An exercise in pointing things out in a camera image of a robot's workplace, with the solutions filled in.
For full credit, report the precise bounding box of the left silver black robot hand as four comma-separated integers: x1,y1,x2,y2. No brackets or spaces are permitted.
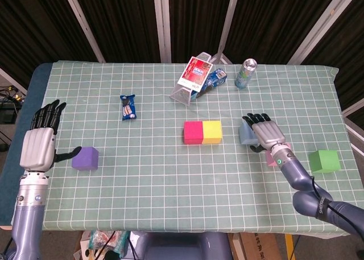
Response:
19,99,82,172

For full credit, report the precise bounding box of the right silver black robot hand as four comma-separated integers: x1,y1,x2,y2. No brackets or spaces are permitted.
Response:
242,113,287,153

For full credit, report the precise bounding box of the light blue foam cube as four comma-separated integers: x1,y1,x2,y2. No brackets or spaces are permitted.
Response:
238,121,261,146

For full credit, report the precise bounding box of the pink foam cube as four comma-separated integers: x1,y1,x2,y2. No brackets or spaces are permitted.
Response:
266,142,292,167

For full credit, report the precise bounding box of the red foam cube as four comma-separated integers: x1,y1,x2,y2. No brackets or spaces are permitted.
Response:
183,121,204,145

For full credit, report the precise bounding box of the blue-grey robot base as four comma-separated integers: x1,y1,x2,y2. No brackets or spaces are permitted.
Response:
129,230,233,260

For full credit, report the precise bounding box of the black equipment box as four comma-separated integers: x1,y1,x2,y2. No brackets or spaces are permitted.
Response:
0,105,18,125

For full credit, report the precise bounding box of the purple foam cube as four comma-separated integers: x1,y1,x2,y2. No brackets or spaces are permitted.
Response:
71,147,100,171

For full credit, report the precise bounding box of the yellow foam cube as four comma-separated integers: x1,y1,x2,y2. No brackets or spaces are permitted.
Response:
201,120,223,145

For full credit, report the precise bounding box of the light green drink can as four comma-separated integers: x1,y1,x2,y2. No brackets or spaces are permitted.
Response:
234,58,258,89

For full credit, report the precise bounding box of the green foam cube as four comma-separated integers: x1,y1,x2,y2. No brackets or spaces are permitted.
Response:
308,150,341,174

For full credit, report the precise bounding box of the blue cookie box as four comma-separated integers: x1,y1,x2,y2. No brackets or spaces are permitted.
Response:
189,68,228,100

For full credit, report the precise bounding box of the red and white snack pack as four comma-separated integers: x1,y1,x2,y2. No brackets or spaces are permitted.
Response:
176,56,214,92

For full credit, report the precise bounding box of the small blue cookie packet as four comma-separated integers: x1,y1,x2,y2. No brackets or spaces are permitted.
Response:
119,94,138,122

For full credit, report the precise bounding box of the colourful snack bag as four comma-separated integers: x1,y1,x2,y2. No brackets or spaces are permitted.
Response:
78,230,130,260

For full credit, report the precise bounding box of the brown cardboard box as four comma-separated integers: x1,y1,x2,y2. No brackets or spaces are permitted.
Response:
229,233,288,260

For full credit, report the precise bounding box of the green checked tablecloth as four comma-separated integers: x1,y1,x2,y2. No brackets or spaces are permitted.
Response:
11,60,362,240

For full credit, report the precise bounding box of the yellow metal strip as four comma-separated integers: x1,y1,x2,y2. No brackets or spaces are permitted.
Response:
285,233,295,260

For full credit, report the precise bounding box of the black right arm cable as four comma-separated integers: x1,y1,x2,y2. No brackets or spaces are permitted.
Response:
311,179,364,238

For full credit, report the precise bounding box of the white metal frame bar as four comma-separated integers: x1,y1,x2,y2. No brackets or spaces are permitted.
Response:
341,99,364,158
0,68,28,94

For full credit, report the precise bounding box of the white wire mesh basket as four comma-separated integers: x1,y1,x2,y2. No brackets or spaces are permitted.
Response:
169,52,217,106

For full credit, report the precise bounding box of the white metal frame post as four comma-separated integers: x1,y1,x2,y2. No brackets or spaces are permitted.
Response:
210,0,242,64
61,0,106,64
286,0,356,65
152,0,172,63

